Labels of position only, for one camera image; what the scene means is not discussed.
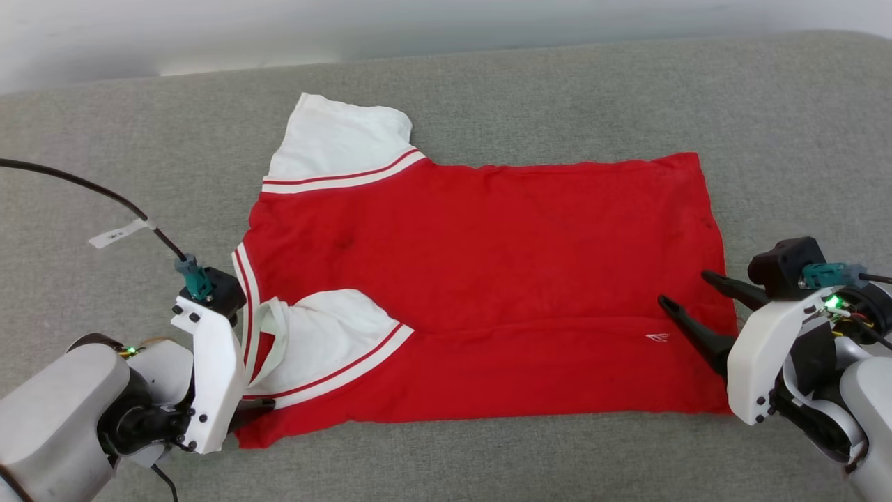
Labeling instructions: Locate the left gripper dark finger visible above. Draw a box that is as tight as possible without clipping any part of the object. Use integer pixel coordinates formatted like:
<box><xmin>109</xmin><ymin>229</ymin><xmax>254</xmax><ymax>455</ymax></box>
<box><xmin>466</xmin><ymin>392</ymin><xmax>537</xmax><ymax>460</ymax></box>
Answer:
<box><xmin>235</xmin><ymin>398</ymin><xmax>277</xmax><ymax>434</ymax></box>

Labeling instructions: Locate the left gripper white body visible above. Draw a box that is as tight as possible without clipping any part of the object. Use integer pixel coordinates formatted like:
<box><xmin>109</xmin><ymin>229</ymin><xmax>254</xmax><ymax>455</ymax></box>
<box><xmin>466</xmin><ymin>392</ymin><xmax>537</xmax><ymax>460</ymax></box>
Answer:
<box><xmin>170</xmin><ymin>296</ymin><xmax>247</xmax><ymax>455</ymax></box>

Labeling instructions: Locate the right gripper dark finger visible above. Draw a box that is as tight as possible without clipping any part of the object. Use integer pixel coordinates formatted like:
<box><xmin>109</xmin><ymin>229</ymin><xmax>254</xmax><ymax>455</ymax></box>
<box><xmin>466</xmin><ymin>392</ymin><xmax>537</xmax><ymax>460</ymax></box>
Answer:
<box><xmin>700</xmin><ymin>270</ymin><xmax>771</xmax><ymax>312</ymax></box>
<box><xmin>656</xmin><ymin>294</ymin><xmax>737</xmax><ymax>379</ymax></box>

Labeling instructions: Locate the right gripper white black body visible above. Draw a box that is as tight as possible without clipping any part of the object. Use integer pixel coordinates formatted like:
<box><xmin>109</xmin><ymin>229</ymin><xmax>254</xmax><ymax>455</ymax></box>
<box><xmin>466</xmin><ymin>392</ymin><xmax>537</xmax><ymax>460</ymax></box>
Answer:
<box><xmin>725</xmin><ymin>286</ymin><xmax>838</xmax><ymax>427</ymax></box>

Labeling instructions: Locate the red and white shirt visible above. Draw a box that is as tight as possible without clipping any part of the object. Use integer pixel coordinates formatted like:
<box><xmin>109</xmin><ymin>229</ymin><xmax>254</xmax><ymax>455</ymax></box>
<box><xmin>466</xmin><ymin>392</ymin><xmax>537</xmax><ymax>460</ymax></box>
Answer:
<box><xmin>231</xmin><ymin>92</ymin><xmax>740</xmax><ymax>450</ymax></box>

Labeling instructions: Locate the thin black looped cable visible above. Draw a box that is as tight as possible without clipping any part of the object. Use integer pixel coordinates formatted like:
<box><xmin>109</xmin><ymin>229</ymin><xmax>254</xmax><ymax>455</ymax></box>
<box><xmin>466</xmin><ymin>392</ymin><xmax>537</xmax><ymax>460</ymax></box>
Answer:
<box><xmin>150</xmin><ymin>463</ymin><xmax>180</xmax><ymax>502</ymax></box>

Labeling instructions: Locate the white cable label tag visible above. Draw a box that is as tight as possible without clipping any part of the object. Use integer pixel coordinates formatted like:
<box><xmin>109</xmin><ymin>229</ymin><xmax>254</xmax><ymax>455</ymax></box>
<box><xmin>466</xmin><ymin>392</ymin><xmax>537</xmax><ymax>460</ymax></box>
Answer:
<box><xmin>89</xmin><ymin>217</ymin><xmax>157</xmax><ymax>250</ymax></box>

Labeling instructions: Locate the thick black cable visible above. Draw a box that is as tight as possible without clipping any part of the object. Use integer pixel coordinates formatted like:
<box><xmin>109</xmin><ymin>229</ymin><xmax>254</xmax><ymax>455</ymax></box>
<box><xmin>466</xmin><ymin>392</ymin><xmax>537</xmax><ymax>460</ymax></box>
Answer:
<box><xmin>0</xmin><ymin>158</ymin><xmax>190</xmax><ymax>263</ymax></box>

